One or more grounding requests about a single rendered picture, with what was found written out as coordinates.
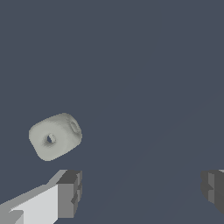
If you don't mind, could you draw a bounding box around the pale grey holed cube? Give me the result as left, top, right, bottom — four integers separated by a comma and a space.
28, 112, 83, 162

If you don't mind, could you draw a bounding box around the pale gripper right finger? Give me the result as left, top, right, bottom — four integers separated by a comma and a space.
199, 169, 224, 216

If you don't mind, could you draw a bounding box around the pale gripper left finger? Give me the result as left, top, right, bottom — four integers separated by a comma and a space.
0, 169, 83, 224

